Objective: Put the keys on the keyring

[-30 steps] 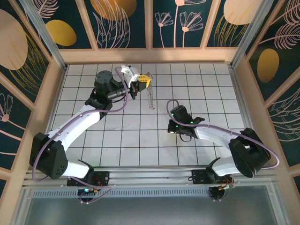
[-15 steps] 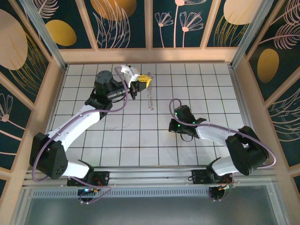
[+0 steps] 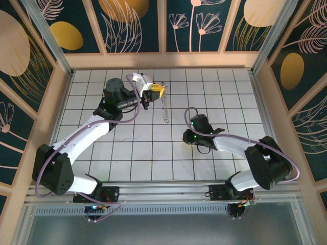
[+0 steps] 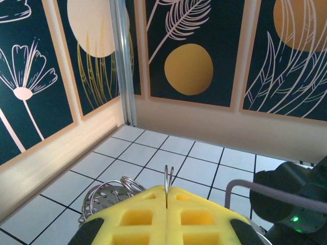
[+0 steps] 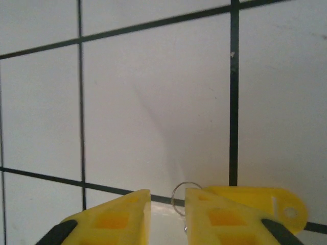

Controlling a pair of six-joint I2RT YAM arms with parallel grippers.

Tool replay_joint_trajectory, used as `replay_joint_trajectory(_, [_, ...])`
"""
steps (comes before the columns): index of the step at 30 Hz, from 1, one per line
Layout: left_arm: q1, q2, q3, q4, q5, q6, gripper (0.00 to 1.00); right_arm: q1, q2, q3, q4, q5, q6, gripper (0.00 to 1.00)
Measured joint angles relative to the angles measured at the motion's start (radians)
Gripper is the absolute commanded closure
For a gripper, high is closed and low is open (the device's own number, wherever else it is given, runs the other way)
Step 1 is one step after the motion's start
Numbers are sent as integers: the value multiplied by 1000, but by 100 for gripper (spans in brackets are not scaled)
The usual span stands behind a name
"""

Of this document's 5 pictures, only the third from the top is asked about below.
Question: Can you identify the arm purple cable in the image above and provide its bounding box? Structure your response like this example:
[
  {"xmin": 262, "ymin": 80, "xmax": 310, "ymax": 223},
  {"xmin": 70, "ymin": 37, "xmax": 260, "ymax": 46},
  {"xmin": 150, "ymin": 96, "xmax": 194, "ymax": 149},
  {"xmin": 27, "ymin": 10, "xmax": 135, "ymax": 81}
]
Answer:
[
  {"xmin": 35, "ymin": 74, "xmax": 126, "ymax": 223},
  {"xmin": 184, "ymin": 107, "xmax": 301, "ymax": 205}
]

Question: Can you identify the white gridded table mat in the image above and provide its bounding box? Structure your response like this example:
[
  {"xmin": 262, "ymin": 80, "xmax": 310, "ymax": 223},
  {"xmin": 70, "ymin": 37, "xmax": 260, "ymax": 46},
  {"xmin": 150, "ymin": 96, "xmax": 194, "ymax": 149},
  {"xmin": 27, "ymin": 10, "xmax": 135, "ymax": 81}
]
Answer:
[{"xmin": 42, "ymin": 68, "xmax": 287, "ymax": 182}]

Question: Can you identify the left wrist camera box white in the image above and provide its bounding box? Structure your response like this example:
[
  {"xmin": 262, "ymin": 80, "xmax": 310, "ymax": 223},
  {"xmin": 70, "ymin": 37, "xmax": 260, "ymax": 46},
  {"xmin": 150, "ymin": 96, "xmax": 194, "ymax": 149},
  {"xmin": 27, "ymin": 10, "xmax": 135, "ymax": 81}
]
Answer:
[{"xmin": 131, "ymin": 72, "xmax": 154, "ymax": 97}]

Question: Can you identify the aluminium corner post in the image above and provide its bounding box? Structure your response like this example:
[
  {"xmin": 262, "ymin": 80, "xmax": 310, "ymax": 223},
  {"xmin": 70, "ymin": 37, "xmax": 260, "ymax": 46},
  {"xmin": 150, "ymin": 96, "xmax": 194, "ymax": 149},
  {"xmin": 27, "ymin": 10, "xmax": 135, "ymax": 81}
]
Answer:
[
  {"xmin": 19, "ymin": 0, "xmax": 75, "ymax": 77},
  {"xmin": 251, "ymin": 0, "xmax": 299, "ymax": 76}
]

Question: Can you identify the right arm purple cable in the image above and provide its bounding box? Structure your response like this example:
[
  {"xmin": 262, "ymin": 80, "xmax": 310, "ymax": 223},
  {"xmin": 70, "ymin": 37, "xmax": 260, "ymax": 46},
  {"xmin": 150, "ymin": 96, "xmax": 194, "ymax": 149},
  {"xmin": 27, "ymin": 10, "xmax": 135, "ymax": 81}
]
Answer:
[{"xmin": 184, "ymin": 107, "xmax": 301, "ymax": 205}]

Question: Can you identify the grey metal sheet panel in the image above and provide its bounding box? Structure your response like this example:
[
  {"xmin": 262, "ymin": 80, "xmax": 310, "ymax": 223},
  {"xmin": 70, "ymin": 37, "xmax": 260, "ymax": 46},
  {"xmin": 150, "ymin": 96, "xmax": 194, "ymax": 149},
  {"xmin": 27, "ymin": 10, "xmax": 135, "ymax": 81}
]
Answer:
[{"xmin": 24, "ymin": 201, "xmax": 316, "ymax": 245}]

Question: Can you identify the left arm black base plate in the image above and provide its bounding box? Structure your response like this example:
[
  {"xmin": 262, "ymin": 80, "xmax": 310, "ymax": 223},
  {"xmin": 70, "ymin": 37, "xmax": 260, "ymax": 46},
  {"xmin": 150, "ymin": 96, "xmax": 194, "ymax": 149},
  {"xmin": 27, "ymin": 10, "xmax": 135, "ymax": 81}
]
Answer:
[{"xmin": 73, "ymin": 185, "xmax": 121, "ymax": 204}]

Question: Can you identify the aluminium side rail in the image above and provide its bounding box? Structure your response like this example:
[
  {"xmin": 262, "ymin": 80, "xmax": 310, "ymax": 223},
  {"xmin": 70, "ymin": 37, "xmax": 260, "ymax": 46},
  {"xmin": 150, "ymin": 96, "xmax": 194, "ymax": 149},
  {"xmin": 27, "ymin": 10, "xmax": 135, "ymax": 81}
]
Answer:
[{"xmin": 248, "ymin": 70, "xmax": 291, "ymax": 182}]

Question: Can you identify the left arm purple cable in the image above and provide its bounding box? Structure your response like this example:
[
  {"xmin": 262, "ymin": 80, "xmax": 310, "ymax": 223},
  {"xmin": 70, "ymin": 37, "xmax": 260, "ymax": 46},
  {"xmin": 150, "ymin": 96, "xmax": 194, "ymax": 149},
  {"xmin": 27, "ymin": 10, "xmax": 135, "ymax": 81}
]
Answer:
[{"xmin": 35, "ymin": 74, "xmax": 126, "ymax": 223}]

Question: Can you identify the slotted grey cable duct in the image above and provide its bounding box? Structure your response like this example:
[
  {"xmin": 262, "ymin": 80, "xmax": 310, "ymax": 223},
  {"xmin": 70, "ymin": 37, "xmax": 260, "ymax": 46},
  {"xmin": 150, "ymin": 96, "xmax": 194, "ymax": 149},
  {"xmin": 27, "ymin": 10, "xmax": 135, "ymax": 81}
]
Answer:
[{"xmin": 34, "ymin": 205, "xmax": 232, "ymax": 215}]

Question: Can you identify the aluminium mounting rail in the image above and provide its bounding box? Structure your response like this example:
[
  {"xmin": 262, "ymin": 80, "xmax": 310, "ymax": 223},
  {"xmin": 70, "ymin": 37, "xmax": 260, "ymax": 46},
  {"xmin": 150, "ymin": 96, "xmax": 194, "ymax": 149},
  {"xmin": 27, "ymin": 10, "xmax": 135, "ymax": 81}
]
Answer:
[{"xmin": 24, "ymin": 180, "xmax": 305, "ymax": 205}]

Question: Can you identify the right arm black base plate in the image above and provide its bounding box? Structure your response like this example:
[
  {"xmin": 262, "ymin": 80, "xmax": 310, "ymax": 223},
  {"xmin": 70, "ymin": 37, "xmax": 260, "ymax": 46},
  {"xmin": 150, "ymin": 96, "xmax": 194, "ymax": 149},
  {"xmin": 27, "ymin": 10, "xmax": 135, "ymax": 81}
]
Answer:
[{"xmin": 205, "ymin": 184, "xmax": 256, "ymax": 202}]

